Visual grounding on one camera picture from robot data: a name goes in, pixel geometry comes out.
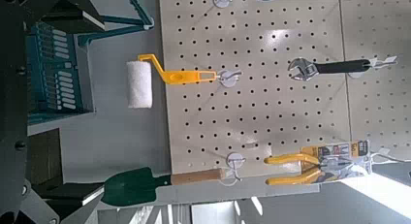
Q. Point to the narrow beige pegboard panel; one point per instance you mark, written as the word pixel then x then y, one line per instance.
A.
pixel 381 104

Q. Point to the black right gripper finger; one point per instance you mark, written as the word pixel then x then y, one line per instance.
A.
pixel 64 198
pixel 69 14

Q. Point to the teal slotted plastic crate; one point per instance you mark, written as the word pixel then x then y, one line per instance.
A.
pixel 48 72

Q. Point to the large beige pegboard panel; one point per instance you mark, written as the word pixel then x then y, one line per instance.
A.
pixel 258 114

